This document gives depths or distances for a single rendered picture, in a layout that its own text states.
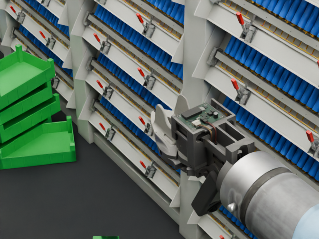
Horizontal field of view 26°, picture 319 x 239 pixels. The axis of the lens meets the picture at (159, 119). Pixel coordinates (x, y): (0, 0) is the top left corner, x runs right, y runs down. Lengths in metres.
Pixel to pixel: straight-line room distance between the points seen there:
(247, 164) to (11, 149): 2.02
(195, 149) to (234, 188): 0.09
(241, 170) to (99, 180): 1.82
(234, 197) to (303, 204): 0.09
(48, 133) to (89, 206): 0.47
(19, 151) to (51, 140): 0.14
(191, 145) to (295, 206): 0.18
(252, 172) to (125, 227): 1.64
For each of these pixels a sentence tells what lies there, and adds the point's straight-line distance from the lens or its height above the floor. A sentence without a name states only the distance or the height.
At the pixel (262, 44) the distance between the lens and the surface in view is 1.71.
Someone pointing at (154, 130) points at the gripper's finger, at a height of 1.14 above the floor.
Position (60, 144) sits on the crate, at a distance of 2.83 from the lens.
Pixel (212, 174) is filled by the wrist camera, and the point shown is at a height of 1.15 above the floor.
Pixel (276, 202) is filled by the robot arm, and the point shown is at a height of 1.20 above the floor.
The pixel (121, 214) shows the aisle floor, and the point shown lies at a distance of 2.51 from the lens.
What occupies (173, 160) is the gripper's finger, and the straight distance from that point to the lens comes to 0.96.
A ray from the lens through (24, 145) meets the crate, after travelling 2.85.
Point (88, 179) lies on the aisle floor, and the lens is 2.66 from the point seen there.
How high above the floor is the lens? 1.76
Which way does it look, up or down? 37 degrees down
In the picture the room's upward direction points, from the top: straight up
